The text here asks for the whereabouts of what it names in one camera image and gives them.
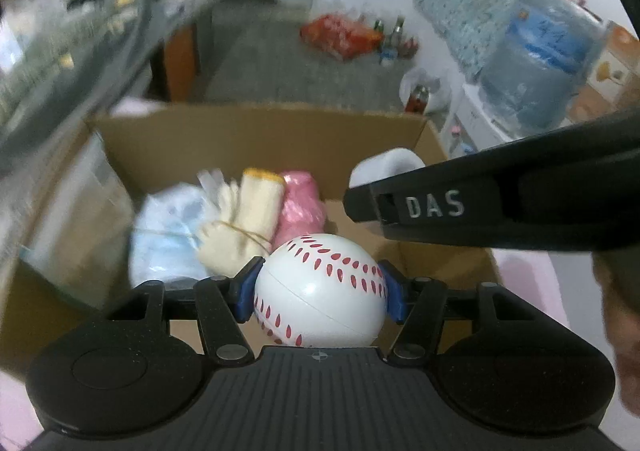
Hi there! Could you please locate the red bottle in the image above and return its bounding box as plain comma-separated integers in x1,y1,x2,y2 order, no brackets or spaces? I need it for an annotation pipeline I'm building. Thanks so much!
406,86,431,114

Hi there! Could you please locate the blue water jug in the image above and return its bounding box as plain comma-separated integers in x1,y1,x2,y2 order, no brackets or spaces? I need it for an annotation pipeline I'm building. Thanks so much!
480,0,606,136

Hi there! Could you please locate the brown cardboard box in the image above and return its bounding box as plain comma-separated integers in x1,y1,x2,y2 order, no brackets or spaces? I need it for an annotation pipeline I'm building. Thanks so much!
0,103,503,382

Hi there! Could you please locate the packing tape roll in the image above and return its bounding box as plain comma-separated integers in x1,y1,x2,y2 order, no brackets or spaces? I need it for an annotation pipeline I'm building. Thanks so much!
349,148,427,189

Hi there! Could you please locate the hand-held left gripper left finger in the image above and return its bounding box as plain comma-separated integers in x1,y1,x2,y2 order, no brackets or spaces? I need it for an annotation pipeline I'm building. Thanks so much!
107,256,266,367

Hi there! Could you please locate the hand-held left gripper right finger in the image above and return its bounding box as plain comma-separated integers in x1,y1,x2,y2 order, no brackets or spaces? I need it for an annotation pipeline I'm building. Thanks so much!
377,259,538,367

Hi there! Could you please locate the grey leaf-print blanket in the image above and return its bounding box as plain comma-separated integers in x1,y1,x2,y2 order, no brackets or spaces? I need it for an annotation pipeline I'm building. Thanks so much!
0,0,223,172

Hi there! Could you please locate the white red-stitched baseball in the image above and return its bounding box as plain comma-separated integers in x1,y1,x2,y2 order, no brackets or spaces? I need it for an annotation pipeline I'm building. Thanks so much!
254,233,390,348

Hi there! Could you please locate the cream yellow glove bundle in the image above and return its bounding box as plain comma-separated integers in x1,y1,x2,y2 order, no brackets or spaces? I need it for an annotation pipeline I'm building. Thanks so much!
195,167,286,279

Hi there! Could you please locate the person's right hand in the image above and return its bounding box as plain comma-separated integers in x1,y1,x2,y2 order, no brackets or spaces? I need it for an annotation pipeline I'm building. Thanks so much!
592,248,640,412

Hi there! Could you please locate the white water dispenser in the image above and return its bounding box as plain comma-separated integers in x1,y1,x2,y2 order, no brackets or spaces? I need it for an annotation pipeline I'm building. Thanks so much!
445,81,516,156

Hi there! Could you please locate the orange patterned cabinet cover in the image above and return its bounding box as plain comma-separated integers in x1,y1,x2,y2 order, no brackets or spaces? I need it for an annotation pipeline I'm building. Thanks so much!
565,21,640,126

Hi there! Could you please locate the pink towel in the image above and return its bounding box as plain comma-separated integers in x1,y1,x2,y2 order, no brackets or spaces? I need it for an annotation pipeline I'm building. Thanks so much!
272,170,328,252

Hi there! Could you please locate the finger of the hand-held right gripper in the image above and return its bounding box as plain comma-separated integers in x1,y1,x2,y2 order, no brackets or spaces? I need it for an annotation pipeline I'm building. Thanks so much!
344,178,401,239

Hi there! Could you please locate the red snack bag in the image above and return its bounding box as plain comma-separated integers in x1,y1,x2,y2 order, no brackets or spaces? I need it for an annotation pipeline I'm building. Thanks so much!
300,13,383,62

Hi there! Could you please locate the light blue face mask pack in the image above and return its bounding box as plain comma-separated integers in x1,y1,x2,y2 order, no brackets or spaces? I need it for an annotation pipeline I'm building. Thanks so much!
129,183,211,292

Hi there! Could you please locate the clear plastic pouch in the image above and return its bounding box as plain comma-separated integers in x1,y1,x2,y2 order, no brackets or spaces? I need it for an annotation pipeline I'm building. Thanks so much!
17,131,136,312

